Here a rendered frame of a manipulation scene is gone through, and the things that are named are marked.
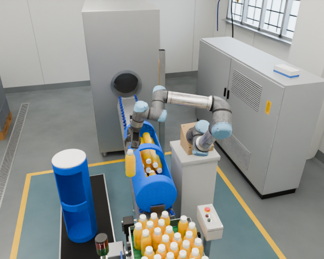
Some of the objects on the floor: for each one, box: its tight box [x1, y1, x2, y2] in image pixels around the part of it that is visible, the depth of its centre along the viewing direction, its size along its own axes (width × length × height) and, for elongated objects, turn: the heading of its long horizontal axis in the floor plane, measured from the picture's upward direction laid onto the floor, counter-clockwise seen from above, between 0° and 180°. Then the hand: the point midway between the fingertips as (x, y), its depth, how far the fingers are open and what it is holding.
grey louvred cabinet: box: [195, 36, 324, 199], centre depth 412 cm, size 54×215×145 cm, turn 15°
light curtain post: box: [158, 49, 165, 156], centre depth 340 cm, size 6×6×170 cm
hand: (130, 151), depth 187 cm, fingers closed on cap, 4 cm apart
